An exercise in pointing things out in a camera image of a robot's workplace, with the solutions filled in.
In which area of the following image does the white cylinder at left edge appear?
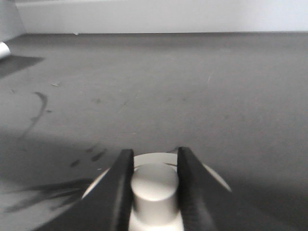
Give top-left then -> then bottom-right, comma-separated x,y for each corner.
0,42 -> 11,59

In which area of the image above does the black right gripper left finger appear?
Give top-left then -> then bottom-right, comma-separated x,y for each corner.
38,149 -> 134,231

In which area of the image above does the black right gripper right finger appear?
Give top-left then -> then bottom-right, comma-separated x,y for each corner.
177,147 -> 295,231

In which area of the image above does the glass jar with white lid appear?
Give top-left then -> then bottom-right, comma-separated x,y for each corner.
81,148 -> 232,231

